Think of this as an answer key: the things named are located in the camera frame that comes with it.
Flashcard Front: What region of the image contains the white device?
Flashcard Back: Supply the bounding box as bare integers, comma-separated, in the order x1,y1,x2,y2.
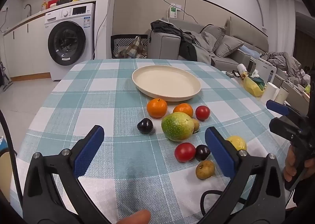
255,58,277,84

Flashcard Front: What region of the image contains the grey cushion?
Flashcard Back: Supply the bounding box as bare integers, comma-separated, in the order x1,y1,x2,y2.
200,25,226,52
214,35,245,58

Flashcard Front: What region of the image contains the grey bedding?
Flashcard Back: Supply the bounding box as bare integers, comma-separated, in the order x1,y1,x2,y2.
261,51,302,79

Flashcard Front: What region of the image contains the cream round plate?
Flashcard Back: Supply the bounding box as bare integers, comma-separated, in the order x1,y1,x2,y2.
132,65,201,102

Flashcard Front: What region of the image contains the yellow lemon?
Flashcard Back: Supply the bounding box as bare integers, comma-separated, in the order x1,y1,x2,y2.
226,135,247,151

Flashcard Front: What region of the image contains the person's right hand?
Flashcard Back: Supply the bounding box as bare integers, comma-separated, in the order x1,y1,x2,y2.
283,144,315,183

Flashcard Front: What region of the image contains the person's left hand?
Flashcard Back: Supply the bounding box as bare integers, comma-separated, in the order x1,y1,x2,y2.
117,209,151,224

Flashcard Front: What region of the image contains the plaid cloth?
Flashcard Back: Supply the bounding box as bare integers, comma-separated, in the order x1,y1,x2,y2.
118,36,148,59

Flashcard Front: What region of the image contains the grey sofa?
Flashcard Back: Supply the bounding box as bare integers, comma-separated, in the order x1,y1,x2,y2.
147,16,270,72

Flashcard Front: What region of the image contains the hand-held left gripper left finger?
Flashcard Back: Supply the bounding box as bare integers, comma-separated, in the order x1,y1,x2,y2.
22,125,111,224

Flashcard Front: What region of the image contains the white green power strip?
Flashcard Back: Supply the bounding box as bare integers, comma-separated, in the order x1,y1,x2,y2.
168,3,182,19

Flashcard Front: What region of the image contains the orange tangerine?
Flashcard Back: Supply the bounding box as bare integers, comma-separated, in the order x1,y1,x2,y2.
147,98,168,118
173,103,194,117

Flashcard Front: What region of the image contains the red tomato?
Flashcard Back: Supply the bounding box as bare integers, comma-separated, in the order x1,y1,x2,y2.
174,142,196,162
195,105,210,120

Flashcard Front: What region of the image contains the dark clothes pile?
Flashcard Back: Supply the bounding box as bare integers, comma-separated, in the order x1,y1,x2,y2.
151,20,212,65

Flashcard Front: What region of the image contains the blue cloth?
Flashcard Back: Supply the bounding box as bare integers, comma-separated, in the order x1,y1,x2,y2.
240,45,260,57

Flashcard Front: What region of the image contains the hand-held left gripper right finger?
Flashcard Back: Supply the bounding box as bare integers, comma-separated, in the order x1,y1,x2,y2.
197,127,287,224

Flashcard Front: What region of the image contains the floor mop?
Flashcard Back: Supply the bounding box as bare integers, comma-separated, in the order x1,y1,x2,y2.
0,61,13,92

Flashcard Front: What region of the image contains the black laundry basket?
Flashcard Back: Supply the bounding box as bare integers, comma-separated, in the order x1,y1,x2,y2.
111,34,148,59

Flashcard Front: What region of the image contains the white washing machine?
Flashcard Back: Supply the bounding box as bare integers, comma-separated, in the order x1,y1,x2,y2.
44,3,96,81

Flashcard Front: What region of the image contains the white paper roll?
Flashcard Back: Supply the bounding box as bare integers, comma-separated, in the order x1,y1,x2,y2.
261,82,280,103
274,87,289,104

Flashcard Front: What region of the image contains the dark purple plum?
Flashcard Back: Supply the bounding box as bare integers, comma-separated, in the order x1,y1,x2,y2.
195,144,211,161
137,118,156,135

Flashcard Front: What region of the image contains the white kitchen base cabinet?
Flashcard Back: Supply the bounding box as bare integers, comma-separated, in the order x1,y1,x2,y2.
2,13,53,81

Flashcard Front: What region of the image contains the green yellow mango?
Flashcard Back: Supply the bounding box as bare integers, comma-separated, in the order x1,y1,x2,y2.
161,112,195,142

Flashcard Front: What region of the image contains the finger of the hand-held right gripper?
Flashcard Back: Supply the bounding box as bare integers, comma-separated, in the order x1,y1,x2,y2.
266,99,306,122
269,117,306,142

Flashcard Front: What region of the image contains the white bottle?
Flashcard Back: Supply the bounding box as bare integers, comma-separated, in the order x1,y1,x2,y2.
237,64,248,77

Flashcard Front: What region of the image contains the yellow plastic bag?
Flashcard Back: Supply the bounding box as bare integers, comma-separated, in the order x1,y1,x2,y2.
243,75,265,97

